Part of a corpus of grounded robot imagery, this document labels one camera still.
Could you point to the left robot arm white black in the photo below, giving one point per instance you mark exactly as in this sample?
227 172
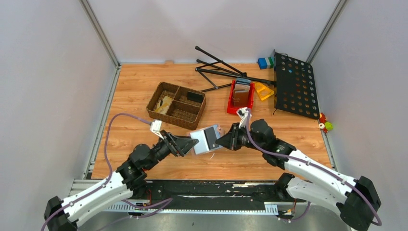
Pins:
70 213

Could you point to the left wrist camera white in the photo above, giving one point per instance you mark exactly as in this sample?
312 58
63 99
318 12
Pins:
155 128

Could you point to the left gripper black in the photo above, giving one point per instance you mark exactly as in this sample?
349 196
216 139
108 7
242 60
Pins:
177 145

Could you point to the aluminium frame rail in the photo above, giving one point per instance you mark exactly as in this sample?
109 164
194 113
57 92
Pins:
126 205

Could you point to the cards in basket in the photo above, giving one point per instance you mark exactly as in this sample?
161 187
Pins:
163 105

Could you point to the red plastic bin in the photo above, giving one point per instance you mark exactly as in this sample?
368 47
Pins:
230 108

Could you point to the brown wallet in bin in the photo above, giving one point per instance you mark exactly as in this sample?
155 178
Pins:
240 95

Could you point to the blue green white blocks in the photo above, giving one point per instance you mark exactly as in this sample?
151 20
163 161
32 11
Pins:
266 63

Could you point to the brown wicker divided basket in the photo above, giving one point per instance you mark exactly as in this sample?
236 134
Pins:
182 112

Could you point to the red green toy pieces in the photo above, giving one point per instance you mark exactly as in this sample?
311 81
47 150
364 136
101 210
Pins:
324 124

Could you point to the black credit card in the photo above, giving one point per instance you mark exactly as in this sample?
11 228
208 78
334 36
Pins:
211 135
195 97

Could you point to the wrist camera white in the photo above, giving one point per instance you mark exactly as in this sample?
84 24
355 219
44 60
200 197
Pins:
155 128
244 113

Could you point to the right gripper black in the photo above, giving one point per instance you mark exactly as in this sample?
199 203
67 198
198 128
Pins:
229 141

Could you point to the black perforated music stand tray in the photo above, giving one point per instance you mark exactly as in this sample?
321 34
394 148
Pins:
295 88

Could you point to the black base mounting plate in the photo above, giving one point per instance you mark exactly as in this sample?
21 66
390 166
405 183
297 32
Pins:
212 194

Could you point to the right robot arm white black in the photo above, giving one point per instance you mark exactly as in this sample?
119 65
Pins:
318 172

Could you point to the black folding stand legs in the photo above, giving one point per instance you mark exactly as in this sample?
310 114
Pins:
221 68

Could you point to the yellow plastic triangle toy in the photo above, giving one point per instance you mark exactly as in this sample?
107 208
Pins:
263 91

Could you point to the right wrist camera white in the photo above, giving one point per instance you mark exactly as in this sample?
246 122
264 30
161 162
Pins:
244 113

